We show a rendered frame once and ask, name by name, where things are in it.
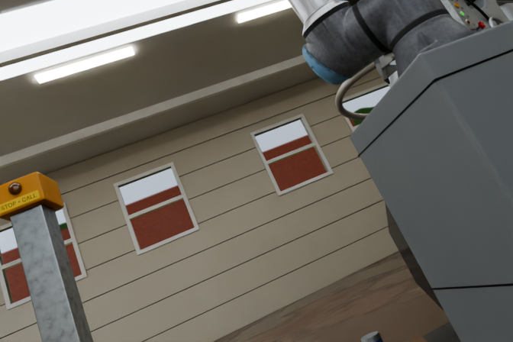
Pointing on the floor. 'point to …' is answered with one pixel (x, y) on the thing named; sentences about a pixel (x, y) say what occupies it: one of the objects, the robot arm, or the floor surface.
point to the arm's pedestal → (453, 175)
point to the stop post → (45, 258)
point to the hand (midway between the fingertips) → (383, 79)
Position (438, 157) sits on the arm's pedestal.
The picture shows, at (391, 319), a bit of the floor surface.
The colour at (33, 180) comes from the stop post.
